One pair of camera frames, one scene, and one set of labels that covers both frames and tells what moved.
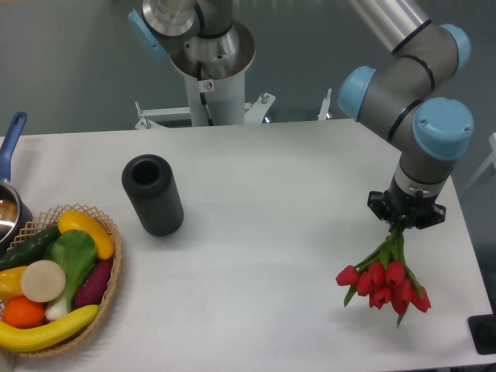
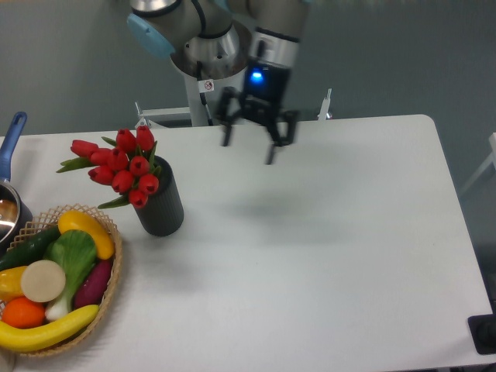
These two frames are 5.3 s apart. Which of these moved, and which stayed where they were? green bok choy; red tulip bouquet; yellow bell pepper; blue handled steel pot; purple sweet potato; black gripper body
Moved: red tulip bouquet; black gripper body
Stayed: purple sweet potato; yellow bell pepper; blue handled steel pot; green bok choy
